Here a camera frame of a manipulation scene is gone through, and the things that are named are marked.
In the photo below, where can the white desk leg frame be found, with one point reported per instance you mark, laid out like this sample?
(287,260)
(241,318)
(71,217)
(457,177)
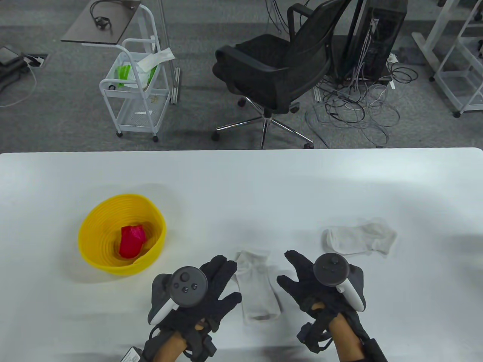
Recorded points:
(424,47)

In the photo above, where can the white paper sheet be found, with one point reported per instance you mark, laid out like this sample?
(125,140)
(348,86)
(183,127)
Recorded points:
(158,57)

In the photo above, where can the grey white right hand controller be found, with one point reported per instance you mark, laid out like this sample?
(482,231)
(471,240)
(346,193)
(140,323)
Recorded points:
(330,269)

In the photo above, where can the green packet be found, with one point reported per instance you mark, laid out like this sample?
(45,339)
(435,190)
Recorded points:
(123,73)

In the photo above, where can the black right glove sensor module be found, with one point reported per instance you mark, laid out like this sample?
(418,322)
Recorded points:
(311,337)

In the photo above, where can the black office chair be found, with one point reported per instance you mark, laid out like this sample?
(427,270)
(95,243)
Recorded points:
(264,64)

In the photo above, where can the white power strip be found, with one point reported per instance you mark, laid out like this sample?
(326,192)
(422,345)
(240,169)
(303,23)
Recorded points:
(392,57)

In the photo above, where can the white sock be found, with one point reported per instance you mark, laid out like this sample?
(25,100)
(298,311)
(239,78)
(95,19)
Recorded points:
(256,294)
(354,239)

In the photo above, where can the floor socket box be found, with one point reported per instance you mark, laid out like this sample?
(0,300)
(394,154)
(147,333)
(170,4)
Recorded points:
(37,60)

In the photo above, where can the white wheeled cart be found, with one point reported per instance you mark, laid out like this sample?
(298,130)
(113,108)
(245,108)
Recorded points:
(132,118)

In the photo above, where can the dark brown side table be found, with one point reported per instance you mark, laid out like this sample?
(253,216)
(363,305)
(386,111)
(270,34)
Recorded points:
(83,34)

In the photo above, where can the person's left hand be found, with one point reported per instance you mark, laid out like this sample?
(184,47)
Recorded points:
(222,286)

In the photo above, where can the black labelled left wrist box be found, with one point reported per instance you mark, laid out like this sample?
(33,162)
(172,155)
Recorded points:
(132,354)

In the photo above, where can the grey white left hand controller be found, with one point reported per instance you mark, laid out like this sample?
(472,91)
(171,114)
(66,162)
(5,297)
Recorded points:
(188,284)

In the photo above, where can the person's right forearm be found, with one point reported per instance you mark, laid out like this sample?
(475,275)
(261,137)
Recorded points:
(345,339)

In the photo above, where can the grey white hand controller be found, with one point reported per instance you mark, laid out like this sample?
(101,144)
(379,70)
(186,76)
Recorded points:
(188,284)
(330,269)

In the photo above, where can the person's right hand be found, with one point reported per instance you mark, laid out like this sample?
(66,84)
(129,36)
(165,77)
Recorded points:
(302,290)

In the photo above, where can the person's left forearm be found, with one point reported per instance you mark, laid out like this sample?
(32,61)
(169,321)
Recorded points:
(166,345)

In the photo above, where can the black floor equipment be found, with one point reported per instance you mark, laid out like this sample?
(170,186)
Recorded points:
(11,68)

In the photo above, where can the white metal rack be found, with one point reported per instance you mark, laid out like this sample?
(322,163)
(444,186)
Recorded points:
(453,81)

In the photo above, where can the black right wrist box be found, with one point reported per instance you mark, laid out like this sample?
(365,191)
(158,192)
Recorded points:
(373,350)

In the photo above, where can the black glove sensor module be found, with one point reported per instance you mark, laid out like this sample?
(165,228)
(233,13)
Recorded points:
(311,337)
(203,347)

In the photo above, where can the yellow woven basket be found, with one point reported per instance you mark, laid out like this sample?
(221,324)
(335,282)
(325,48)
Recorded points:
(98,233)

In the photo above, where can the black left glove sensor module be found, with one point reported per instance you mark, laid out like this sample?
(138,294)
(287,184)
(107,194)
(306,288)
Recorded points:
(203,347)

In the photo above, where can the black computer tower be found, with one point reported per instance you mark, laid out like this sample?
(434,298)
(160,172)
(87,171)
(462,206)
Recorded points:
(388,34)

